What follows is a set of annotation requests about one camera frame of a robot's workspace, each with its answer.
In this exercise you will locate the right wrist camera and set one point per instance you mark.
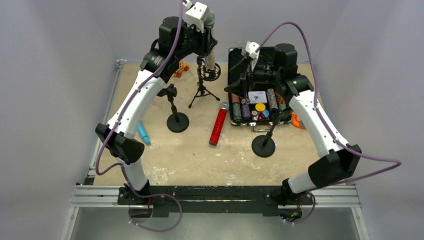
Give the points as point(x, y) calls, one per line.
point(251, 52)

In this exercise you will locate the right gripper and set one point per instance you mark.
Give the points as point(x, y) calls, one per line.
point(253, 77)

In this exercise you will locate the clip microphone stand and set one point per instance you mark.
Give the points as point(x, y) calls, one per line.
point(263, 145)
point(177, 122)

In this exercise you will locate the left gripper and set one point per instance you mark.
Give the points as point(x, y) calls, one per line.
point(205, 41)

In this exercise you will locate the silver glitter microphone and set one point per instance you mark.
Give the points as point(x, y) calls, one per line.
point(210, 59)

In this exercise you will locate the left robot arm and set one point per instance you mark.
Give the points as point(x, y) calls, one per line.
point(177, 38)

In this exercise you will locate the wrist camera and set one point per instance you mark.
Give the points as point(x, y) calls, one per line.
point(196, 14)
point(251, 52)

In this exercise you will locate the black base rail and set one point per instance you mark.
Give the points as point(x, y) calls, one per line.
point(215, 199)

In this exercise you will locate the red yellow toy block car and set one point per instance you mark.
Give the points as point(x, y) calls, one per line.
point(182, 67)

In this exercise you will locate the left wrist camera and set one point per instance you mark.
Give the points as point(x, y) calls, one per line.
point(196, 14)

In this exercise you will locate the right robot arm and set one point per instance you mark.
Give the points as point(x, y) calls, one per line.
point(338, 158)

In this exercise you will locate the blue toy microphone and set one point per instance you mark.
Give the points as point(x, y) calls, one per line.
point(143, 134)

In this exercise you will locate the white card deck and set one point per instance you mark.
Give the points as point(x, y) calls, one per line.
point(256, 97)

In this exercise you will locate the red glitter microphone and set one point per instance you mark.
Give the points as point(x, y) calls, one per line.
point(219, 122)

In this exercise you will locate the yellow poker chip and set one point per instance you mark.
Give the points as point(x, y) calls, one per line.
point(260, 107)

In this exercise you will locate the black poker chip case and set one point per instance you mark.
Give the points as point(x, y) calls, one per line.
point(283, 57)

